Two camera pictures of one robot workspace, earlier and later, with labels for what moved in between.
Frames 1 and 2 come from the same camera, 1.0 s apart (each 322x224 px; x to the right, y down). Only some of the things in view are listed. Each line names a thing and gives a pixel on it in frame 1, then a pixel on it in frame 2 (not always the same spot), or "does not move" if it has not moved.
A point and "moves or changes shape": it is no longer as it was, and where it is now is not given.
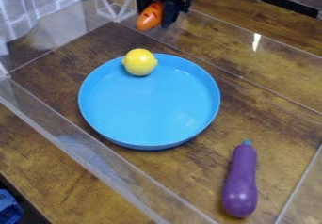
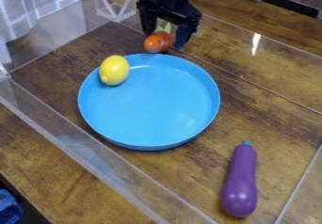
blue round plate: (150, 112) does not move
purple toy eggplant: (239, 196) does not move
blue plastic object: (11, 210) does not move
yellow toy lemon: (139, 61) -> (115, 70)
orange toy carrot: (150, 19) moves or changes shape
